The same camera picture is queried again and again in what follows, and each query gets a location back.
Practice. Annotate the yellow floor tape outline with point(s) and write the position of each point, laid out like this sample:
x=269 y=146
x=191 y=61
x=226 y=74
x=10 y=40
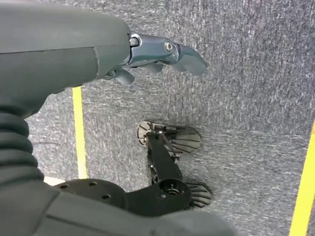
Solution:
x=304 y=195

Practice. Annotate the yellow floor tape strip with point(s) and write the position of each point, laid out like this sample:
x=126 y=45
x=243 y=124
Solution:
x=80 y=130

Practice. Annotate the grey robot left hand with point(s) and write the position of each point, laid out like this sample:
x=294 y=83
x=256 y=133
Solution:
x=61 y=49

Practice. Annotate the black robot right foot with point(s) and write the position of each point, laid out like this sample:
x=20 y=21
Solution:
x=200 y=195

